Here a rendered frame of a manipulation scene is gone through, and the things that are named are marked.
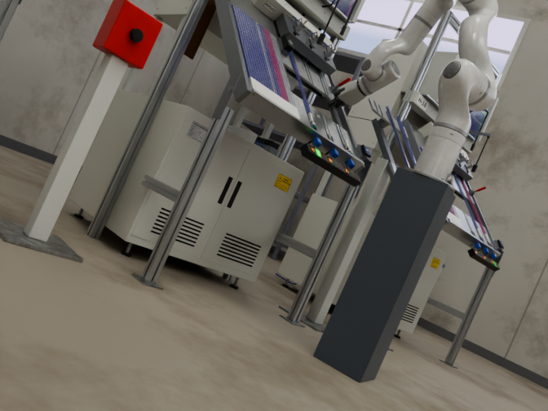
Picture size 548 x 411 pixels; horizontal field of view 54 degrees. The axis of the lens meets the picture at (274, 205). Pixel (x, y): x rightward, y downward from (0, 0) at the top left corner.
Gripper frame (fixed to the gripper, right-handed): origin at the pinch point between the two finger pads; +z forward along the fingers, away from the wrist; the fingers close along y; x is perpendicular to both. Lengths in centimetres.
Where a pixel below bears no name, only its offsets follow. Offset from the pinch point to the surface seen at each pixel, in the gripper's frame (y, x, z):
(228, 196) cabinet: 25, 38, 41
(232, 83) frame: 64, 29, -2
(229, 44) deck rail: 60, 4, 3
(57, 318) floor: 110, 116, 3
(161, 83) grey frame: 63, 3, 39
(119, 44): 100, 28, 9
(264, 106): 50, 31, -3
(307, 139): 24.3, 31.2, -1.4
